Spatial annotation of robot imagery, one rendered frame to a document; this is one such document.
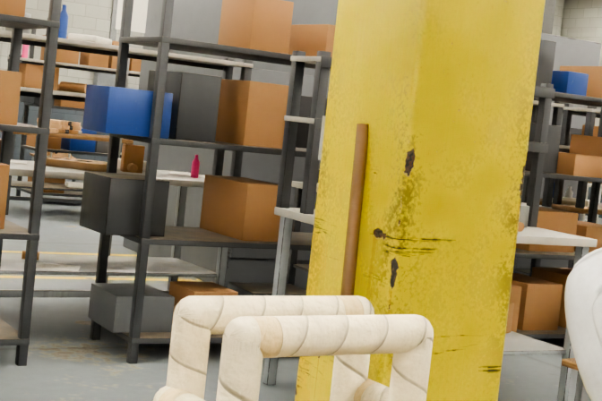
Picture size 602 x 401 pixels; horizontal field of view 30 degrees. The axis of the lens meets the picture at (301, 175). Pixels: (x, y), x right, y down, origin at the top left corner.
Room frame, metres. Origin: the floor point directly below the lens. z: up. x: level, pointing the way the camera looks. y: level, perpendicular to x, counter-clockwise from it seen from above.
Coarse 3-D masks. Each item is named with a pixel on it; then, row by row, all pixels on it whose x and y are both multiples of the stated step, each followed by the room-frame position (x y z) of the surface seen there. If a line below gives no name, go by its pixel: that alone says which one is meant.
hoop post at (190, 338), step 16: (176, 320) 0.90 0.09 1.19; (192, 320) 0.90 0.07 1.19; (176, 336) 0.90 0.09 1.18; (192, 336) 0.90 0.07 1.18; (208, 336) 0.91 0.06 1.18; (176, 352) 0.90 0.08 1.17; (192, 352) 0.90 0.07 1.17; (208, 352) 0.91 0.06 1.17; (176, 368) 0.90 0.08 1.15; (192, 368) 0.90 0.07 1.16; (176, 384) 0.90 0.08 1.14; (192, 384) 0.90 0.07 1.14
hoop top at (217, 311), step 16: (176, 304) 0.91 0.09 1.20; (192, 304) 0.90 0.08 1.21; (208, 304) 0.91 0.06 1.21; (224, 304) 0.91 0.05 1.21; (240, 304) 0.92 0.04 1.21; (256, 304) 0.93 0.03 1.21; (272, 304) 0.94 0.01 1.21; (288, 304) 0.95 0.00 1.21; (304, 304) 0.96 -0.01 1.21; (320, 304) 0.97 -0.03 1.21; (336, 304) 0.98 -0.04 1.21; (352, 304) 0.99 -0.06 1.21; (368, 304) 1.00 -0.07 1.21; (208, 320) 0.90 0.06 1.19; (224, 320) 0.91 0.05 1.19
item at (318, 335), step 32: (256, 320) 0.84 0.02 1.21; (288, 320) 0.86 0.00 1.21; (320, 320) 0.87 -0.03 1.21; (352, 320) 0.89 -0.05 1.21; (384, 320) 0.91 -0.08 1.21; (416, 320) 0.93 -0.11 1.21; (288, 352) 0.85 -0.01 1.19; (320, 352) 0.87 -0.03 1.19; (352, 352) 0.89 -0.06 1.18; (384, 352) 0.91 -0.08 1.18
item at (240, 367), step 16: (224, 352) 0.83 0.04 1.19; (240, 352) 0.83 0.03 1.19; (256, 352) 0.83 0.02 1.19; (224, 368) 0.83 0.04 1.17; (240, 368) 0.83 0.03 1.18; (256, 368) 0.83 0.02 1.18; (224, 384) 0.83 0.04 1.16; (240, 384) 0.83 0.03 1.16; (256, 384) 0.84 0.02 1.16; (224, 400) 0.83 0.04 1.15; (240, 400) 0.83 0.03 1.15; (256, 400) 0.84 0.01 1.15
